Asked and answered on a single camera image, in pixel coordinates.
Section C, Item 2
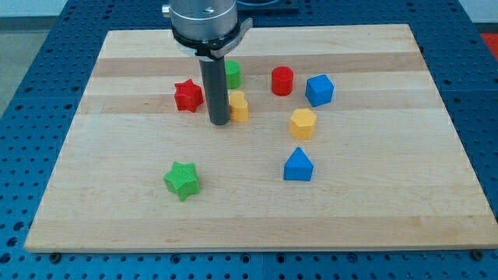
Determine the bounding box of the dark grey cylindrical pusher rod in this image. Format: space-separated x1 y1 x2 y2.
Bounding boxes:
199 58 230 125

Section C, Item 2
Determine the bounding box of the blue triangle block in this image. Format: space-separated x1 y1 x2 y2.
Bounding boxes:
283 147 314 181

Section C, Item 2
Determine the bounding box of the green cylinder block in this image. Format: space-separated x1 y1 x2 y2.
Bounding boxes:
225 60 242 89

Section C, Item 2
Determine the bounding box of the red star block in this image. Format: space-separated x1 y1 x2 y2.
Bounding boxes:
174 79 204 113

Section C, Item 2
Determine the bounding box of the yellow heart block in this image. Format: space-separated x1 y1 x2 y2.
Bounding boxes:
229 91 249 122

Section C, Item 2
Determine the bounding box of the red cylinder block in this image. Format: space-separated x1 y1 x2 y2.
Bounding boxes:
271 66 294 96

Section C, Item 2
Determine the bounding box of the yellow hexagon block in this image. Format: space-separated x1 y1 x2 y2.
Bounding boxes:
289 108 317 141

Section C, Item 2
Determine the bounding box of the blue cube block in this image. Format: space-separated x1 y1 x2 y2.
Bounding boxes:
305 75 335 107

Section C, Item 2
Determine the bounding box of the green star block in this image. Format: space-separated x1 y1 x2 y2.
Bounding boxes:
163 162 200 201

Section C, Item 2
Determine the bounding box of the wooden board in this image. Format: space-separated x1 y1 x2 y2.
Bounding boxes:
25 24 497 253

